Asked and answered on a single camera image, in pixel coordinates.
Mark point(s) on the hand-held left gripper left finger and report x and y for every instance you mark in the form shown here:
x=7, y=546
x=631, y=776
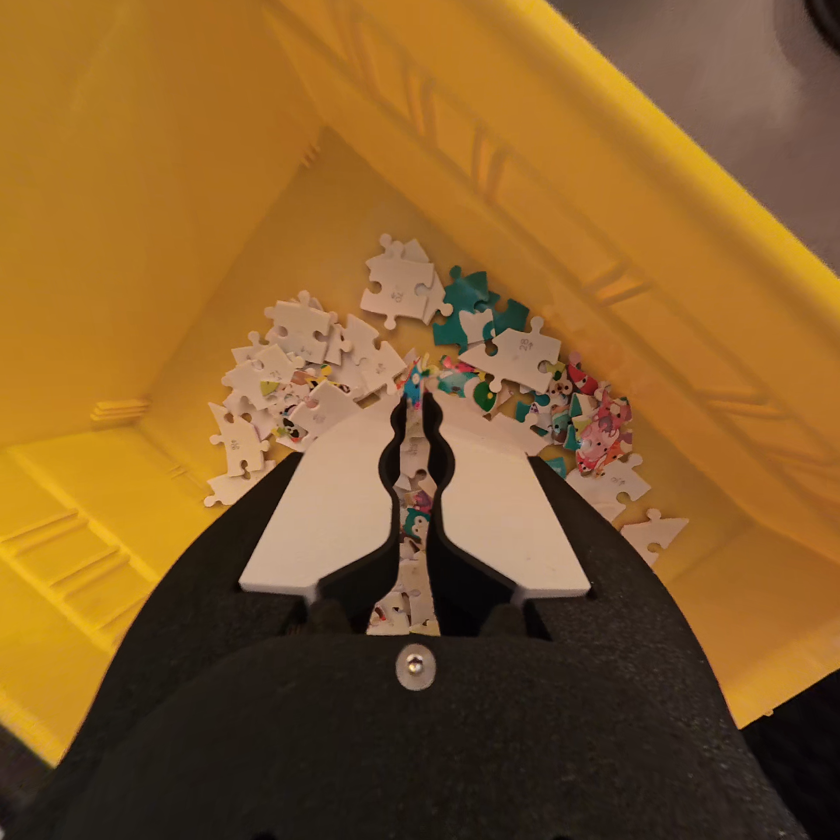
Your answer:
x=328, y=512

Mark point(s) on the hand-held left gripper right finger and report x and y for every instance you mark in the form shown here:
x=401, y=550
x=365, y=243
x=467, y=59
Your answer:
x=505, y=512

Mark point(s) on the pile of puzzle pieces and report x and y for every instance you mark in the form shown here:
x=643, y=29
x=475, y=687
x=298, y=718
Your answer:
x=309, y=341

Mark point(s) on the yellow plastic bin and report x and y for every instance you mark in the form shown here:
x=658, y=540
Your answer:
x=158, y=171

